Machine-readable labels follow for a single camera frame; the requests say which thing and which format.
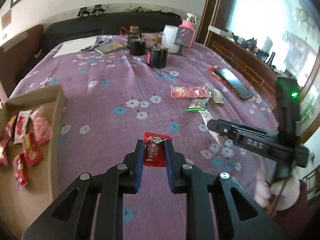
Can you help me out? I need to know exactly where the pink white snack packet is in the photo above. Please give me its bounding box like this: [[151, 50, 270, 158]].
[[30, 106, 52, 145]]

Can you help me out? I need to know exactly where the small red candy packet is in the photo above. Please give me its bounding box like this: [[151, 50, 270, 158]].
[[143, 132, 172, 167]]

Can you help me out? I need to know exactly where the white red snack packet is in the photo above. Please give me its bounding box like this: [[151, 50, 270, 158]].
[[14, 110, 32, 144]]

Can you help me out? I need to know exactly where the dark red gold snack bag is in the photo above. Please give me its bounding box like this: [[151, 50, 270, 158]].
[[22, 133, 43, 167]]

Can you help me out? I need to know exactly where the red snack pile packet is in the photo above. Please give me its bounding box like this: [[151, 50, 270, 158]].
[[12, 153, 29, 190]]

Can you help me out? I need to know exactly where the black smartphone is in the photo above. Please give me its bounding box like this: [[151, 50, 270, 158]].
[[215, 68, 253, 100]]

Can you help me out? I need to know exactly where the wooden sideboard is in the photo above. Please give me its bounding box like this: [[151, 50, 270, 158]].
[[205, 31, 278, 109]]

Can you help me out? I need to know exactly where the green snack packet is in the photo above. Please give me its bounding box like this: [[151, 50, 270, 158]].
[[185, 98, 210, 112]]

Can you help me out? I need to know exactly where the cardboard box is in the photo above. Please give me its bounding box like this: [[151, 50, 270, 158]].
[[1, 85, 65, 239]]

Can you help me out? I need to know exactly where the purple floral tablecloth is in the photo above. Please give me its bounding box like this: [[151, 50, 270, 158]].
[[10, 35, 281, 240]]

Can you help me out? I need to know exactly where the pink water bottle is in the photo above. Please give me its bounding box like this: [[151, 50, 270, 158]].
[[179, 12, 196, 48]]

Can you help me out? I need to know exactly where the black cylinder holder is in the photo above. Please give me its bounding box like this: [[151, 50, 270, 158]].
[[146, 46, 168, 69], [127, 25, 146, 56]]

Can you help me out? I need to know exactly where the white cup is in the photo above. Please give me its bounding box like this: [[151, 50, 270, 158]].
[[162, 25, 179, 54]]

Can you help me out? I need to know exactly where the maroon armchair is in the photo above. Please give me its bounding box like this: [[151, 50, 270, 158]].
[[1, 24, 44, 102]]

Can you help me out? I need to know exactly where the white paper sheet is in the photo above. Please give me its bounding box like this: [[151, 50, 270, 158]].
[[53, 36, 97, 58]]

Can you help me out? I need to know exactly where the brown notebook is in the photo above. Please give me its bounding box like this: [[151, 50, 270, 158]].
[[94, 41, 126, 55]]

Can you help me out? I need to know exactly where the black sofa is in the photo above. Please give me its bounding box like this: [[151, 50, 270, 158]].
[[42, 11, 182, 54]]

